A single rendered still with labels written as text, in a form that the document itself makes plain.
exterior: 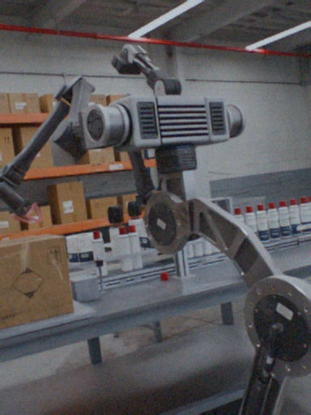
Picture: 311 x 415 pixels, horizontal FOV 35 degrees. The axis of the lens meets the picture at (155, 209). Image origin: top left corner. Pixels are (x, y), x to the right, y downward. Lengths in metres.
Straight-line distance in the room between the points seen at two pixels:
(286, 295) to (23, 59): 6.19
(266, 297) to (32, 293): 0.83
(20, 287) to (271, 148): 8.47
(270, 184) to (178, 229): 8.30
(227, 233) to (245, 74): 8.37
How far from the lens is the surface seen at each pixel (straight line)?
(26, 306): 1.73
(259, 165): 9.54
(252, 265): 1.30
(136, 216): 2.89
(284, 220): 2.72
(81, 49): 7.52
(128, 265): 2.23
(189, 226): 1.45
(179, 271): 2.20
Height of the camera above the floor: 1.26
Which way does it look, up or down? 3 degrees down
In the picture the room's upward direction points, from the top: 7 degrees counter-clockwise
